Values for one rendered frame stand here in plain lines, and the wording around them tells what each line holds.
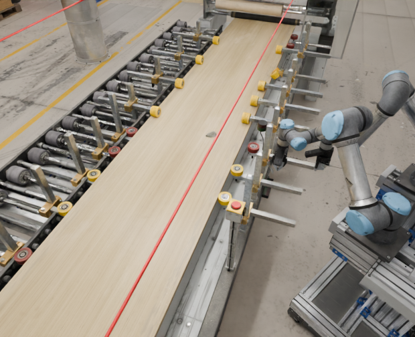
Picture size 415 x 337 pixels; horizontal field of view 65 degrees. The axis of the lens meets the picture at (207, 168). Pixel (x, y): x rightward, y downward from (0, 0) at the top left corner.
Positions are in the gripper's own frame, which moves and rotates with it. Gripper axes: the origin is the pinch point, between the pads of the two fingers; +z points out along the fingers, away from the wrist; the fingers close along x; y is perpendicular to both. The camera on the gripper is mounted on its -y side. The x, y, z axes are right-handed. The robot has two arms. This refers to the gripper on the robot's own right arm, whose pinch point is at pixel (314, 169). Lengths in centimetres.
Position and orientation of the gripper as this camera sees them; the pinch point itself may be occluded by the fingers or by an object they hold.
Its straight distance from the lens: 225.7
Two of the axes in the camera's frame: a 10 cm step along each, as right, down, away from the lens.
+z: 0.0, 7.2, 6.9
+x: 3.4, -6.5, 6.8
